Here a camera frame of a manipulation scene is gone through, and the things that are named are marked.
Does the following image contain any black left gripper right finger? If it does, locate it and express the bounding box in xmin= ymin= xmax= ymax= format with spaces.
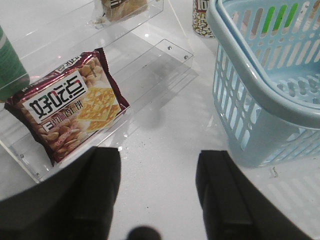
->
xmin=195 ymin=150 xmax=318 ymax=240

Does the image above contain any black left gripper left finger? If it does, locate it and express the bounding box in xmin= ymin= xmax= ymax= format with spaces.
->
xmin=0 ymin=147 xmax=121 ymax=240

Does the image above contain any packaged bread slice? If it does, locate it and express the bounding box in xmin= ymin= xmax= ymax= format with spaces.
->
xmin=92 ymin=0 xmax=148 ymax=25

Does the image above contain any light blue plastic basket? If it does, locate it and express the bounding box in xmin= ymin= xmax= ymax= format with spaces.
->
xmin=207 ymin=0 xmax=320 ymax=167

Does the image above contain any brown cracker snack packet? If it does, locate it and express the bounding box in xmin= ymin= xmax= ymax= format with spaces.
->
xmin=4 ymin=48 xmax=129 ymax=164

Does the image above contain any green plastic drink bottle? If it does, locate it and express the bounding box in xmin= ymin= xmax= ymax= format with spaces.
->
xmin=0 ymin=28 xmax=30 ymax=102

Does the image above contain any clear acrylic display shelf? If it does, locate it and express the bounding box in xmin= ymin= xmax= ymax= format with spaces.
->
xmin=0 ymin=0 xmax=193 ymax=183

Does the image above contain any yellow popcorn cup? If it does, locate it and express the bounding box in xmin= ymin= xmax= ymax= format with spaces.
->
xmin=192 ymin=0 xmax=215 ymax=39

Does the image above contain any colourful puzzle cube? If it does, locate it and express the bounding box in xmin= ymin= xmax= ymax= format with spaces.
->
xmin=262 ymin=3 xmax=298 ymax=34

